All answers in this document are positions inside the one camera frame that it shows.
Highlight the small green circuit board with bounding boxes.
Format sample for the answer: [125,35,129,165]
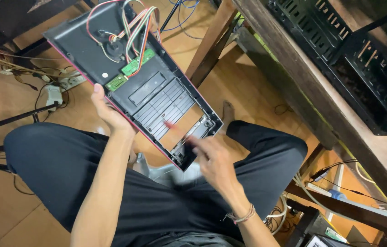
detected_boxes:
[105,74,129,92]

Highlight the red-tipped screwdriver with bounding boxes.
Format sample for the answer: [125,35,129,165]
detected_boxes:
[163,120,196,140]

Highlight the white cables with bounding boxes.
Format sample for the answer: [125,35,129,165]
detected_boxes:
[266,172,362,235]

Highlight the white power strip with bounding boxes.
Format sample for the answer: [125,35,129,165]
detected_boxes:
[58,74,87,90]

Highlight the person's black shorts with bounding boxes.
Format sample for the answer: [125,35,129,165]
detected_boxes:
[3,120,309,247]

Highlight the black metal stand legs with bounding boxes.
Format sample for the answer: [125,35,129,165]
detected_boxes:
[0,101,60,172]

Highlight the braided wrist bracelet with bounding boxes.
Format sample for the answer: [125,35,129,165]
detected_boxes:
[224,204,256,225]

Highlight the white power adapter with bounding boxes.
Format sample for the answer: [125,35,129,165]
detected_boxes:
[44,85,64,112]

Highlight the large green circuit board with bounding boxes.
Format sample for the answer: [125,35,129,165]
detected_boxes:
[121,48,156,76]

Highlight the black computer front panel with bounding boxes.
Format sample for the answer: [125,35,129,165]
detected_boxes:
[43,0,224,172]

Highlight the dark wooden table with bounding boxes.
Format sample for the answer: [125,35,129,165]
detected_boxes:
[185,0,387,247]

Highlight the black computer case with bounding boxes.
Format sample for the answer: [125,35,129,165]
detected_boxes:
[262,0,387,136]

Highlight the black box with label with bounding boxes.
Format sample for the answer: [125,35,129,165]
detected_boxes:
[284,206,352,247]

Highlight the person's foot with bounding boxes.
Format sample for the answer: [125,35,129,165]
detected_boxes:
[220,100,236,135]

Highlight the small black round speaker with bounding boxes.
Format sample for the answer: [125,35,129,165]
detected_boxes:
[105,40,125,58]

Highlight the person's right hand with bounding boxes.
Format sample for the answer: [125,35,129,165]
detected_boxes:
[184,135,250,204]

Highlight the dark wooden furniture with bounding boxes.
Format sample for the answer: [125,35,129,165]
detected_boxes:
[0,0,96,57]

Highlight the grey plastic stool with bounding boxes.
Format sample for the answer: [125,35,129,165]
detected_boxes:
[132,153,202,187]

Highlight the coloured wire bundle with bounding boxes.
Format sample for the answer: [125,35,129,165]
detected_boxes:
[86,0,162,78]

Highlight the person's left hand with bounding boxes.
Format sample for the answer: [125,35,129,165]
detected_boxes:
[91,83,138,137]

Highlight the blue cables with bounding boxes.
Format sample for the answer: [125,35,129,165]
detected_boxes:
[154,0,204,40]

